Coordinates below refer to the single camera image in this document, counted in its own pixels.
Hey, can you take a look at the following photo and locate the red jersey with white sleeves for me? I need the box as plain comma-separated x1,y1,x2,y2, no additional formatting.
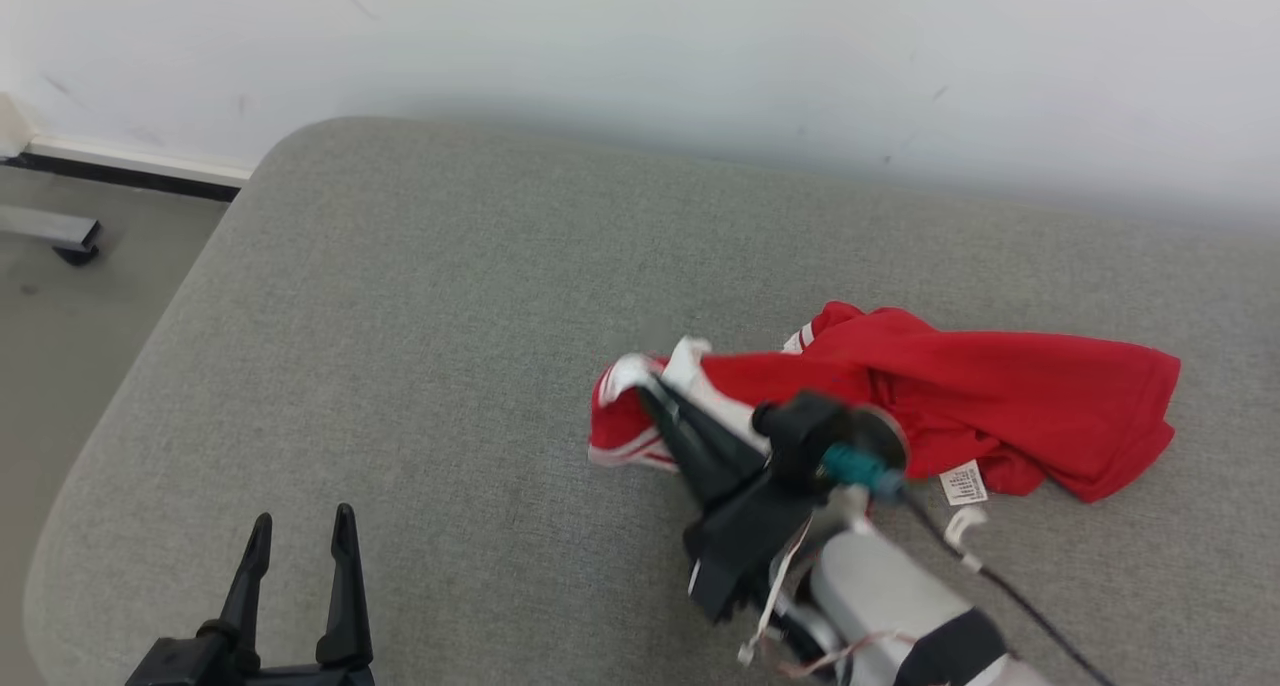
588,301,1183,507

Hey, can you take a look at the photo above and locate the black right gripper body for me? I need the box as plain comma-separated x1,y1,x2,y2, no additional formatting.
683,456,831,627

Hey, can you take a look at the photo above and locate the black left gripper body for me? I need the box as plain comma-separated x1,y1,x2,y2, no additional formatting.
238,664,377,686

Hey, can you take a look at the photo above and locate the black and white skirting board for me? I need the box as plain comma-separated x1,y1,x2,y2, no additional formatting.
0,131,253,204

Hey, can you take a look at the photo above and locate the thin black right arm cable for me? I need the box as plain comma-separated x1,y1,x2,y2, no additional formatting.
898,486,1119,686

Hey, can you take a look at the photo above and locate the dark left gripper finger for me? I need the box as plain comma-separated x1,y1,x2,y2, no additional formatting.
315,504,374,667
195,512,273,672

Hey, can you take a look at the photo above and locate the grey metal furniture foot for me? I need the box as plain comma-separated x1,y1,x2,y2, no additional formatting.
0,204,103,267

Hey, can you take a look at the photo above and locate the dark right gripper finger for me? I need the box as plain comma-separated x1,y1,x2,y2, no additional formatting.
665,378,773,472
637,381,741,507

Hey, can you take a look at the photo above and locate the thin white red wire bundle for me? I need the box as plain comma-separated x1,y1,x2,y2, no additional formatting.
738,521,901,682

